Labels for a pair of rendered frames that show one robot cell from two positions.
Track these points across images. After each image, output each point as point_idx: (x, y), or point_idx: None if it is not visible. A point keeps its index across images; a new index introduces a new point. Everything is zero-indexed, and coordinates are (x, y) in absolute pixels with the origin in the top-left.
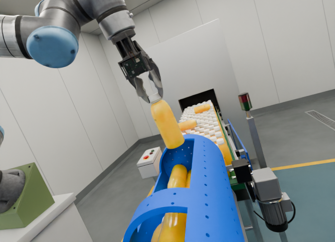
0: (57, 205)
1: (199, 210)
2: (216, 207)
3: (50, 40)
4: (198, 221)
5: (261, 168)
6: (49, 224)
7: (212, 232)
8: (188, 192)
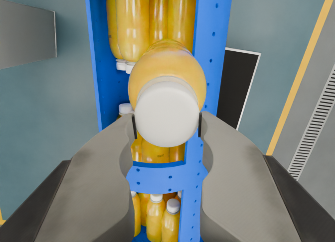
0: None
1: (192, 186)
2: (204, 167)
3: None
4: (191, 196)
5: None
6: None
7: (198, 196)
8: (184, 172)
